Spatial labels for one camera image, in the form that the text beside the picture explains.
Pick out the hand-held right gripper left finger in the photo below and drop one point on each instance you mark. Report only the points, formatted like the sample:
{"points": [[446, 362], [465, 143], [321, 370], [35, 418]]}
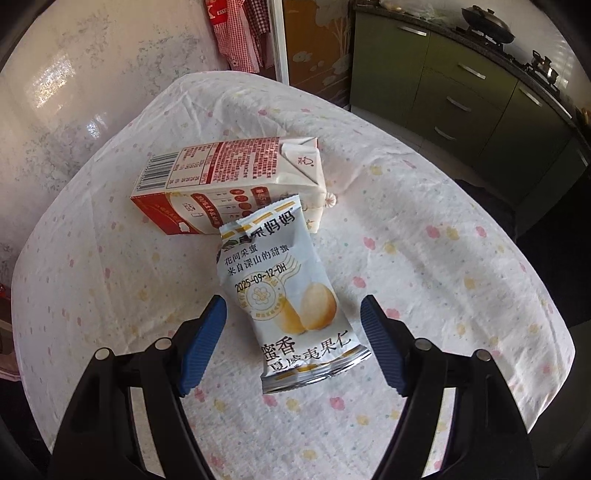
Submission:
{"points": [[203, 346]]}

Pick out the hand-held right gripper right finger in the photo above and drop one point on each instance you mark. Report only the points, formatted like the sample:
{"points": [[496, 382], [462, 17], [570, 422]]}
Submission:
{"points": [[385, 346]]}

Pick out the white nut snack packet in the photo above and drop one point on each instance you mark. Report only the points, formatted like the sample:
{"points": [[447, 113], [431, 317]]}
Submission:
{"points": [[277, 295]]}

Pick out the floral white tablecloth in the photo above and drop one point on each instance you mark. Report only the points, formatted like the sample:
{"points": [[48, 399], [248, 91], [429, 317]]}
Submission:
{"points": [[415, 258]]}

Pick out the white red milk carton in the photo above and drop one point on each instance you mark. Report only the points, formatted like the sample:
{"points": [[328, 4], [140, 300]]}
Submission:
{"points": [[207, 170]]}

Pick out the green base cabinets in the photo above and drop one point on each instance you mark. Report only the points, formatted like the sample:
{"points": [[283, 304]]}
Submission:
{"points": [[461, 101]]}

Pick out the frosted glass sliding door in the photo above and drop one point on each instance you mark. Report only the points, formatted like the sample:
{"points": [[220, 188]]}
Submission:
{"points": [[318, 41]]}

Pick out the red checked apron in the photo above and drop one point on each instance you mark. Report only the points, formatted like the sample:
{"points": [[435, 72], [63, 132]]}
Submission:
{"points": [[240, 32]]}

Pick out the black gas stove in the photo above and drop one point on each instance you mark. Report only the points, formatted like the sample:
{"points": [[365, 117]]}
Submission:
{"points": [[517, 55]]}

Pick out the small steel pot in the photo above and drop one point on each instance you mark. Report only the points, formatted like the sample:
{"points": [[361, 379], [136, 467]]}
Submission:
{"points": [[542, 67]]}

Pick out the black lidded wok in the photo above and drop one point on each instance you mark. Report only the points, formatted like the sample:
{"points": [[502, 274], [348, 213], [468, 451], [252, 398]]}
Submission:
{"points": [[489, 23]]}

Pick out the crumpled plastic bag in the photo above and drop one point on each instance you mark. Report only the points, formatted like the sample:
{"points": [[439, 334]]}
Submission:
{"points": [[422, 8]]}

